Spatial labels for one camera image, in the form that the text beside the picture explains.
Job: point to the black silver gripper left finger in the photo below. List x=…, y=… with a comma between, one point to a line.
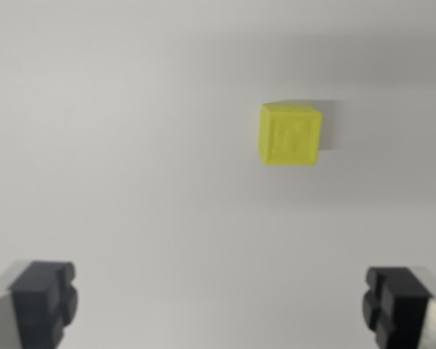
x=36, y=301

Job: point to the black silver gripper right finger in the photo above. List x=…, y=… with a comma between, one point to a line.
x=399, y=309

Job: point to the yellow embossed cube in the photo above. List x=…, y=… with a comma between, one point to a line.
x=288, y=135

